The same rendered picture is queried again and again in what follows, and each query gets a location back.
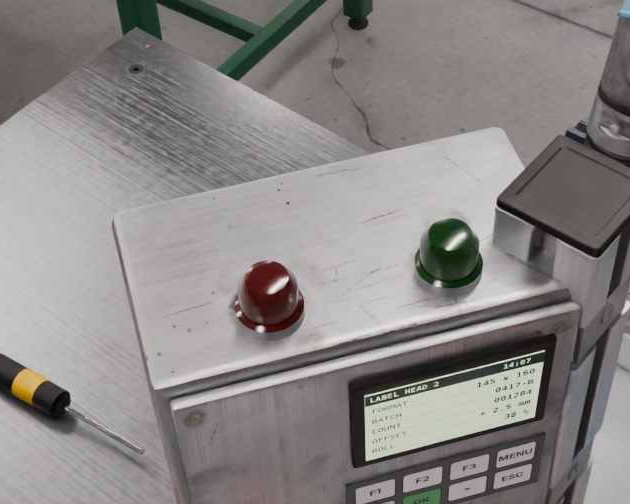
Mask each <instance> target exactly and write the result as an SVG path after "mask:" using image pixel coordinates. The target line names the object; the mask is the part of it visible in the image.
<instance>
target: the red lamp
mask: <svg viewBox="0 0 630 504"><path fill-rule="evenodd" d="M237 290H238V296H237V298H236V301H235V315H236V321H237V324H238V326H239V327H240V329H241V330H242V331H243V332H244V333H245V334H246V335H248V336H250V337H252V338H254V339H257V340H262V341H275V340H280V339H283V338H286V337H288V336H290V335H292V334H293V333H294V332H295V331H297V330H298V328H299V327H300V326H301V324H302V323H303V321H304V317H305V302H304V297H303V295H302V293H301V291H300V290H299V289H298V283H297V279H296V277H295V275H294V274H293V272H292V271H291V270H289V269H288V268H287V267H285V266H284V265H282V264H280V263H278V262H275V261H270V260H265V261H260V262H257V263H255V264H253V265H252V266H250V267H249V268H248V269H247V270H246V271H245V272H244V273H243V275H242V276H241V277H240V279H239V282H238V286H237Z"/></svg>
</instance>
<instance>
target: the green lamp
mask: <svg viewBox="0 0 630 504"><path fill-rule="evenodd" d="M479 245H480V244H479V238H478V236H477V234H476V233H475V231H474V230H473V229H472V228H471V227H470V226H469V225H468V224H466V223H465V222H464V221H462V220H459V219H456V218H443V219H440V220H438V221H436V222H435V223H433V224H432V225H431V226H429V227H428V228H427V229H426V230H425V231H424V232H423V234H422V236H421V239H420V248H419V249H418V251H417V253H416V254H415V259H414V274H415V278H416V280H417V281H418V283H419V284H420V285H421V286H422V287H423V288H424V289H425V290H427V291H428V292H430V293H432V294H435V295H438V296H444V297H455V296H460V295H463V294H466V293H468V292H470V291H472V290H473V289H474V288H475V287H476V286H477V285H478V284H479V282H480V280H481V278H482V272H483V258H482V256H481V253H480V252H479Z"/></svg>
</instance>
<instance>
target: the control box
mask: <svg viewBox="0 0 630 504"><path fill-rule="evenodd" d="M524 169H525V168H524V166H523V165H522V163H521V161H520V159H519V157H518V155H517V154H516V152H515V150H514V148H513V146H512V145H511V143H510V141H509V139H508V137H507V136H506V134H505V132H504V131H503V130H502V129H501V128H496V127H492V128H487V129H483V130H478V131H474V132H469V133H465V134H460V135H456V136H452V137H447V138H443V139H438V140H434V141H429V142H425V143H420V144H416V145H411V146H407V147H403V148H398V149H394V150H389V151H385V152H380V153H376V154H371V155H367V156H362V157H358V158H354V159H349V160H345V161H340V162H336V163H331V164H327V165H322V166H318V167H313V168H309V169H305V170H300V171H296V172H291V173H287V174H282V175H278V176H273V177H269V178H264V179H260V180H256V181H251V182H247V183H242V184H238V185H233V186H229V187H224V188H220V189H215V190H211V191H207V192H202V193H198V194H193V195H189V196H184V197H180V198H175V199H171V200H166V201H162V202H158V203H153V204H149V205H144V206H140V207H135V208H131V209H126V210H122V211H120V212H118V213H116V214H114V218H113V222H112V230H113V234H114V239H115V243H116V247H117V252H118V256H119V260H120V265H121V269H122V274H123V278H124V282H125V287H126V291H127V295H128V300H129V304H130V309H131V313H132V317H133V322H134V326H135V330H136V335H137V339H138V343H139V348H140V352H141V357H142V361H143V365H144V370H145V374H146V378H147V383H148V387H149V391H150V396H151V400H152V404H153V408H154V412H155V416H156V420H157V424H158V428H159V432H160V436H161V441H162V445H163V449H164V453H165V457H166V461H167V465H168V469H169V473H170V477H171V481H172V486H173V490H174V494H175V498H176V502H177V504H346V484H349V483H353V482H357V481H361V480H364V479H368V478H372V477H376V476H380V475H383V474H387V473H391V472H395V471H399V470H402V469H406V468H410V467H414V466H418V465H421V464H425V463H429V462H433V461H436V460H440V459H444V458H448V457H452V456H455V455H459V454H463V453H467V452H471V451H474V450H478V449H482V448H486V447H490V446H493V445H497V444H501V443H505V442H509V441H512V440H516V439H520V438H524V437H528V436H531V435H535V434H539V433H543V432H545V434H546V436H545V442H544V447H543V453H542V458H541V464H540V470H539V475H538V481H537V482H536V483H532V484H528V485H524V486H521V487H517V488H513V489H510V490H506V491H502V492H498V493H495V494H491V495H487V496H484V497H480V498H476V499H473V500H469V501H465V502H461V503H458V504H544V500H545V494H546V489H547V484H548V479H549V473H550V468H551V463H552V458H553V453H554V447H555V442H556V437H557V432H558V426H559V421H560V416H561V411H562V405H563V400H564V395H565V390H566V384H567V379H568V374H569V369H570V364H571V358H572V353H573V348H574V343H575V337H576V332H577V327H578V322H579V316H580V311H581V308H580V306H579V304H578V303H577V302H576V301H574V300H571V294H570V291H569V289H568V287H566V286H565V285H564V284H563V283H562V282H560V281H559V280H558V279H556V278H554V277H553V276H552V273H553V267H554V260H555V255H554V254H552V253H550V252H549V251H547V250H545V249H543V248H541V247H536V246H534V253H533V257H532V258H531V259H530V260H529V261H528V262H525V261H523V260H521V259H519V258H517V257H516V256H514V255H512V254H510V253H508V252H507V251H505V250H503V249H501V248H499V247H497V246H496V245H494V244H493V243H492V238H493V228H494V218H495V205H496V199H497V197H498V195H499V194H500V193H501V192H502V191H503V190H504V189H505V188H506V187H507V186H508V185H509V184H510V183H511V182H512V181H513V180H514V179H515V178H516V177H517V176H518V175H519V174H520V173H521V172H522V171H523V170H524ZM443 218H456V219H459V220H462V221H464V222H465V223H466V224H468V225H469V226H470V227H471V228H472V229H473V230H474V231H475V233H476V234H477V236H478V238H479V244H480V245H479V252H480V253H481V256H482V258H483V272H482V278H481V280H480V282H479V284H478V285H477V286H476V287H475V288H474V289H473V290H472V291H470V292H468V293H466V294H463V295H460V296H455V297H444V296H438V295H435V294H432V293H430V292H428V291H427V290H425V289H424V288H423V287H422V286H421V285H420V284H419V283H418V281H417V280H416V278H415V274H414V259H415V254H416V253H417V251H418V249H419V248H420V239H421V236H422V234H423V232H424V231H425V230H426V229H427V228H428V227H429V226H431V225H432V224H433V223H435V222H436V221H438V220H440V219H443ZM265 260H270V261H275V262H278V263H280V264H282V265H284V266H285V267H287V268H288V269H289V270H291V271H292V272H293V274H294V275H295V277H296V279H297V283H298V289H299V290H300V291H301V293H302V295H303V297H304V302H305V317H304V321H303V323H302V324H301V326H300V327H299V328H298V330H297V331H295V332H294V333H293V334H292V335H290V336H288V337H286V338H283V339H280V340H275V341H262V340H257V339H254V338H252V337H250V336H248V335H246V334H245V333H244V332H243V331H242V330H241V329H240V327H239V326H238V324H237V321H236V315H235V301H236V298H237V296H238V290H237V286H238V282H239V279H240V277H241V276H242V275H243V273H244V272H245V271H246V270H247V269H248V268H249V267H250V266H252V265H253V264H255V263H257V262H260V261H265ZM552 333H554V334H555V335H556V337H557V342H556V348H555V354H554V359H553V365H552V371H551V377H550V382H549V388H548V394H547V400H546V406H545V411H544V417H543V419H542V420H539V421H535V422H531V423H528V424H524V425H520V426H516V427H512V428H509V429H505V430H501V431H497V432H493V433H489V434H486V435H482V436H478V437H474V438H470V439H467V440H463V441H459V442H455V443H451V444H447V445H444V446H440V447H436V448H432V449H428V450H425V451H421V452H417V453H413V454H409V455H406V456H402V457H398V458H394V459H390V460H386V461H383V462H379V463H375V464H371V465H367V466H364V467H360V468H354V467H353V465H352V450H351V421H350V392H349V386H350V385H351V384H353V383H357V382H361V381H365V380H369V379H373V378H377V377H381V376H385V375H389V374H393V373H397V372H401V371H405V370H409V369H413V368H417V367H421V366H425V365H429V364H432V363H436V362H440V361H444V360H448V359H452V358H456V357H460V356H464V355H468V354H472V353H476V352H480V351H484V350H488V349H492V348H496V347H500V346H504V345H508V344H512V343H516V342H520V341H524V340H528V339H532V338H536V337H540V336H544V335H548V334H552Z"/></svg>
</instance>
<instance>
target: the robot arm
mask: <svg viewBox="0 0 630 504"><path fill-rule="evenodd" d="M618 16H619V19H618V23H617V26H616V30H615V33H614V36H613V40H612V43H611V46H610V50H609V53H608V56H607V60H606V63H605V66H604V70H603V73H602V76H601V80H600V84H599V87H598V90H597V93H596V97H595V100H594V103H593V107H592V110H591V114H590V117H589V119H587V118H583V119H582V120H581V121H580V122H578V124H577V125H576V126H575V127H573V126H572V127H570V128H569V129H567V130H566V133H565V136H566V137H568V138H570V139H572V140H574V141H576V142H578V143H580V144H582V145H584V146H586V147H588V148H590V149H592V150H595V151H597V152H599V153H601V154H603V155H605V156H607V157H609V158H611V159H613V160H615V161H617V162H619V163H621V164H623V165H625V166H627V167H629V168H630V0H625V1H624V4H623V7H622V9H621V10H620V11H619V12H618Z"/></svg>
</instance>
